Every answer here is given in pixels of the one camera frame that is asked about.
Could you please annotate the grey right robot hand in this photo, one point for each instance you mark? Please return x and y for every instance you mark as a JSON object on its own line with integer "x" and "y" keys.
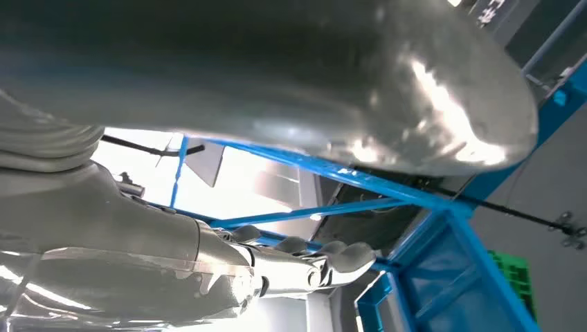
{"x": 275, "y": 68}

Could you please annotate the blue metal shelf rack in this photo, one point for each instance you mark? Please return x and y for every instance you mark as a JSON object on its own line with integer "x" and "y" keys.
{"x": 367, "y": 182}

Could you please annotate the green plastic crate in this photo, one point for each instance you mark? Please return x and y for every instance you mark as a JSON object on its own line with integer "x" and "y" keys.
{"x": 516, "y": 279}

